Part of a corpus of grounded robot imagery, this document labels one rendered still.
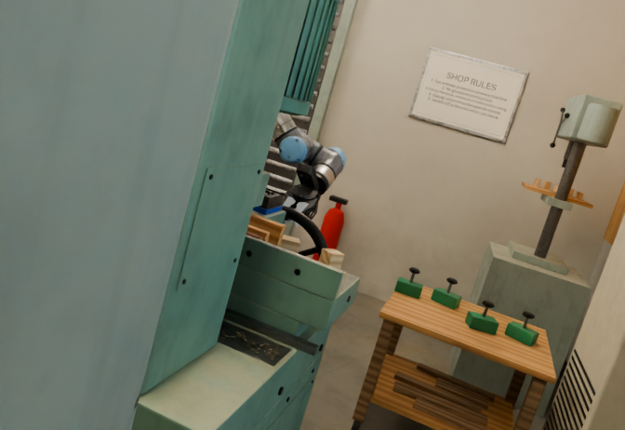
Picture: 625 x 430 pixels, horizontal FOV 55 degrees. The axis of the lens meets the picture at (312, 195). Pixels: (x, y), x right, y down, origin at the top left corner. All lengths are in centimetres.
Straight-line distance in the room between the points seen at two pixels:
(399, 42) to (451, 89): 46
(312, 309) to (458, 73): 308
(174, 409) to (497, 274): 246
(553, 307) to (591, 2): 191
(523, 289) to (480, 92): 141
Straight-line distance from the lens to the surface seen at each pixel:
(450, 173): 404
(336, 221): 401
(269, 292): 114
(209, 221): 83
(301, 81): 110
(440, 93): 403
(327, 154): 178
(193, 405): 88
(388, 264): 417
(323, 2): 111
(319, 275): 109
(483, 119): 402
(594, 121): 302
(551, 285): 320
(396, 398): 253
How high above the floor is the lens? 125
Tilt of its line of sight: 10 degrees down
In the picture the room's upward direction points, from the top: 16 degrees clockwise
